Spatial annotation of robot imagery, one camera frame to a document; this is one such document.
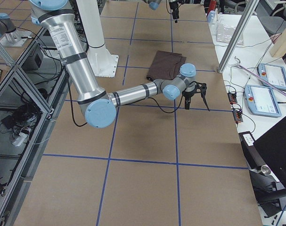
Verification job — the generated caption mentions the near blue teach pendant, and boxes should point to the near blue teach pendant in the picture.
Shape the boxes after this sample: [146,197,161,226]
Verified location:
[244,85,282,118]

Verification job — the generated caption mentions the dark brown t-shirt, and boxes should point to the dark brown t-shirt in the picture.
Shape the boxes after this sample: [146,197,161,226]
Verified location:
[146,50,187,81]

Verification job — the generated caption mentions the aluminium frame post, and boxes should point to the aluminium frame post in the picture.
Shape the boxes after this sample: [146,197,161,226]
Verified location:
[218,0,259,73]

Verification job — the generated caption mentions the far blue teach pendant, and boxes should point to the far blue teach pendant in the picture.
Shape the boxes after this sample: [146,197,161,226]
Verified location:
[258,63,286,91]

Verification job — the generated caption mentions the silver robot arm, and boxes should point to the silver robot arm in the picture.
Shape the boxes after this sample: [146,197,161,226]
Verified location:
[30,0,196,128]
[143,0,184,23]

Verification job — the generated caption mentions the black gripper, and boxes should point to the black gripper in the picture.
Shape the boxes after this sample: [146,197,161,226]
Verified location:
[182,89,196,110]
[170,0,179,23]

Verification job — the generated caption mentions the clear plastic bag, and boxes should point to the clear plastic bag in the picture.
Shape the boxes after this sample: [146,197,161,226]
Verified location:
[216,24,236,43]

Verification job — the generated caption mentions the red cylinder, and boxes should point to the red cylinder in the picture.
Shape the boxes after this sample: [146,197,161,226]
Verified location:
[208,0,217,12]

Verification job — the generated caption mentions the aluminium frame rack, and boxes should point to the aluminium frame rack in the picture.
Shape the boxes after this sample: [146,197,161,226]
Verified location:
[0,28,68,226]

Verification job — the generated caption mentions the black laptop monitor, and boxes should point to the black laptop monitor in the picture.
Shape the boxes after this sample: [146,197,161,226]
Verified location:
[254,116,286,187]

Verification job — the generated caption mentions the tangled black floor cables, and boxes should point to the tangled black floor cables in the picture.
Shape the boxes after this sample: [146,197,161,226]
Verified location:
[0,89,49,146]

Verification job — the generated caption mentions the blue teach pendant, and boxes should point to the blue teach pendant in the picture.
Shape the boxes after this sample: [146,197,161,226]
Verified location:
[244,85,282,118]
[258,63,286,91]

